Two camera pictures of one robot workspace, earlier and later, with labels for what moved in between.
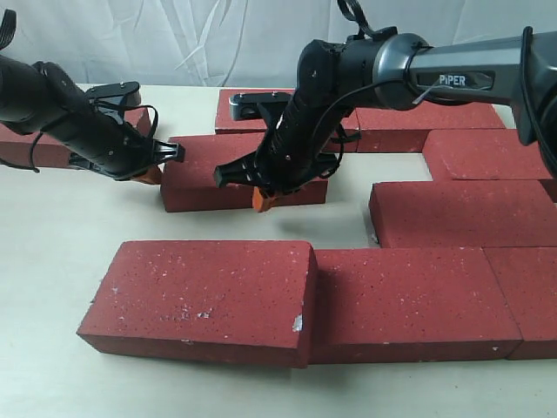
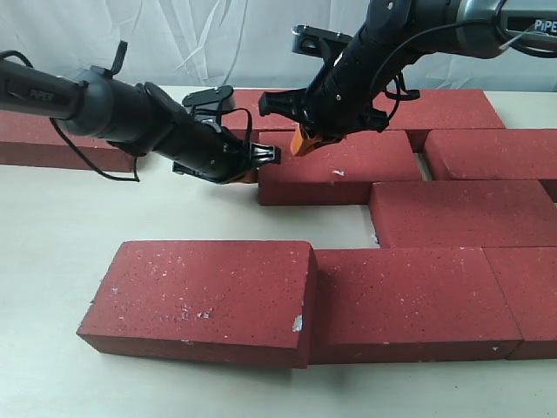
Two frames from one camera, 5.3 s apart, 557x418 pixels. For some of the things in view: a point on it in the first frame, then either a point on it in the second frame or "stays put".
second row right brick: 482,154 stays put
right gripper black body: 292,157 to 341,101
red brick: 405,305 stays put
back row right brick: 401,130 stays put
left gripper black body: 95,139 to 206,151
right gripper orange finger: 261,203 to 301,143
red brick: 189,185 to 338,172
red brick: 243,300 stays put
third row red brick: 491,213 stays put
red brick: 527,278 stays put
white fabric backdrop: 224,43 stays put
